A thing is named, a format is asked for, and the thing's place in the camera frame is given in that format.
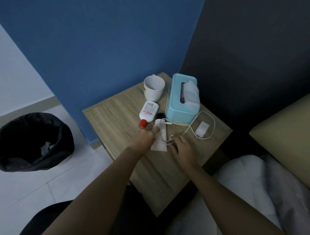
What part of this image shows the person's left forearm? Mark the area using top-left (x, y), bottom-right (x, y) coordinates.
top-left (42, 146), bottom-right (144, 235)

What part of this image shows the white charger adapter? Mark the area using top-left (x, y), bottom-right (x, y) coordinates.
top-left (195, 121), bottom-right (210, 138)

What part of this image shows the black bin with bag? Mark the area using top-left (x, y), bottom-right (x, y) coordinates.
top-left (0, 112), bottom-right (75, 173)

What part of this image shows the wooden bedside table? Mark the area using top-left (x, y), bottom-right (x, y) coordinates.
top-left (82, 72), bottom-right (233, 217)

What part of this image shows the light blue tissue box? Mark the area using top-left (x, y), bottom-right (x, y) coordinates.
top-left (165, 73), bottom-right (201, 124)

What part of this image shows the white charging cable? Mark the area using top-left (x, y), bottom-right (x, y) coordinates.
top-left (159, 111), bottom-right (216, 146)

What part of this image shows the person's right hand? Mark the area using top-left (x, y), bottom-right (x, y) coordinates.
top-left (170, 135), bottom-right (198, 169)

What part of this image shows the person's right forearm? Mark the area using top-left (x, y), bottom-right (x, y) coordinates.
top-left (186, 164), bottom-right (287, 235)

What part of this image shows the person's left hand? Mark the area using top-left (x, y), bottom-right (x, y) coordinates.
top-left (128, 126), bottom-right (161, 153)

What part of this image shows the white mug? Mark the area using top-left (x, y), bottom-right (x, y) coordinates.
top-left (143, 74), bottom-right (165, 102)

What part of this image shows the crumpled paper scrap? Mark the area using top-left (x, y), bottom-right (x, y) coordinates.
top-left (40, 142), bottom-right (55, 156)

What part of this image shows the beige pillow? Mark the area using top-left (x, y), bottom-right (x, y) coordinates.
top-left (249, 93), bottom-right (310, 189)

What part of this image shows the white tissue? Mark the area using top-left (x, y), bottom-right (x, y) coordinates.
top-left (182, 81), bottom-right (201, 110)

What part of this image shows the white bottle with red cap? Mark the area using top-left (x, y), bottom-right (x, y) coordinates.
top-left (139, 101), bottom-right (159, 129)

